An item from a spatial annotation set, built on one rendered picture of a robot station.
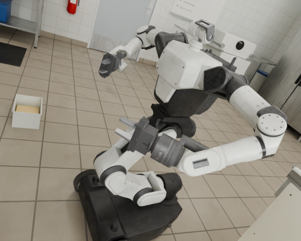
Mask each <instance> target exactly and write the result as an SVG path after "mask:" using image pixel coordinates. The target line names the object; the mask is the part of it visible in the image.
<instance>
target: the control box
mask: <svg viewBox="0 0 301 241"><path fill-rule="evenodd" d="M290 182H291V180H290V179H289V178H288V179H287V180H286V181H285V182H284V183H283V184H282V186H281V187H280V188H279V189H278V190H277V191H276V192H275V194H274V195H275V196H276V197H277V196H278V195H279V194H280V193H281V192H282V191H283V190H284V189H285V188H286V186H287V185H288V184H289V183H290Z"/></svg>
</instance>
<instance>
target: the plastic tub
mask: <svg viewBox="0 0 301 241"><path fill-rule="evenodd" d="M42 104H43V98H41V97H34V96H26V95H20V94H16V96H15V101H14V105H13V109H12V112H13V114H12V126H11V127H16V128H28V129H39V125H40V119H41V115H42Z"/></svg>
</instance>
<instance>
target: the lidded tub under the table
mask: <svg viewBox="0 0 301 241"><path fill-rule="evenodd" d="M11 2H12V0H0V21H1V22H7V20H8V19H9V17H10V16H11Z"/></svg>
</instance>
